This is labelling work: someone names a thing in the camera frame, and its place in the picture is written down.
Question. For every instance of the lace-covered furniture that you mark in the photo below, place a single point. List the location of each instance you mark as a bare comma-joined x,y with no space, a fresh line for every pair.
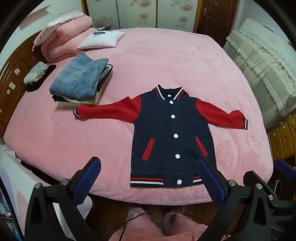
266,64

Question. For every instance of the wooden drawer cabinet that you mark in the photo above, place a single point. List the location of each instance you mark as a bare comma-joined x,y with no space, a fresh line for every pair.
283,141

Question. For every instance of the folded pink quilt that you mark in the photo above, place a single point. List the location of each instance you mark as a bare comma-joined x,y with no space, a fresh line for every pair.
64,34

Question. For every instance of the floral wardrobe doors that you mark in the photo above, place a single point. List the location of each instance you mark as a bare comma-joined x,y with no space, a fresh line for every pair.
143,14

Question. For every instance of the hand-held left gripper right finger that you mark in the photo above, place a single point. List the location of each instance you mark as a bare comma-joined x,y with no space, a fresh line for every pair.
211,180

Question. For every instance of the folded blue denim garment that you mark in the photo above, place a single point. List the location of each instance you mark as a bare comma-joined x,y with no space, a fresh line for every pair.
76,76

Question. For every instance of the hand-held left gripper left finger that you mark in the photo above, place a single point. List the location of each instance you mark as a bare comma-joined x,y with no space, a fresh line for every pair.
89,178

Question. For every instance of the navy and red varsity jacket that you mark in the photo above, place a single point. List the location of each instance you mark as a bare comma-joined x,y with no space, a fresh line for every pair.
157,129

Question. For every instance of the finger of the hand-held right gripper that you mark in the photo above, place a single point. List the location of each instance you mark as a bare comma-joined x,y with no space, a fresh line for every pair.
285,166
252,177

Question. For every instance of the small white printed pillow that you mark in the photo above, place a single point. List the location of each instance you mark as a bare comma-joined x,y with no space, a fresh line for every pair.
99,39

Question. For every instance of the grey patterned cloth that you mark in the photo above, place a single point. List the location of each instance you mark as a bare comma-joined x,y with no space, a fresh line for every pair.
34,73

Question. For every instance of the person's legs in pink trousers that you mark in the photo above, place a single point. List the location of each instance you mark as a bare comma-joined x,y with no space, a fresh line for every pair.
175,228

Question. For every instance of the pink fleece bed blanket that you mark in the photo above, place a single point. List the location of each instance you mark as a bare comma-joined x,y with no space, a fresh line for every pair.
185,58

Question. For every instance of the flat black cloth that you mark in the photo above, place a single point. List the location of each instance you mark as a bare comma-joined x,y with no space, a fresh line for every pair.
45,76

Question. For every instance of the brown wooden door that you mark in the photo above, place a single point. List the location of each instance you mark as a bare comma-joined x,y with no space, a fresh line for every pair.
217,18

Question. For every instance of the wooden headboard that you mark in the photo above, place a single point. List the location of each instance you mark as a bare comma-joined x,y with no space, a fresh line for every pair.
13,74

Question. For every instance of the white storage box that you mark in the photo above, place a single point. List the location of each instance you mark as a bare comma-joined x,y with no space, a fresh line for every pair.
13,185

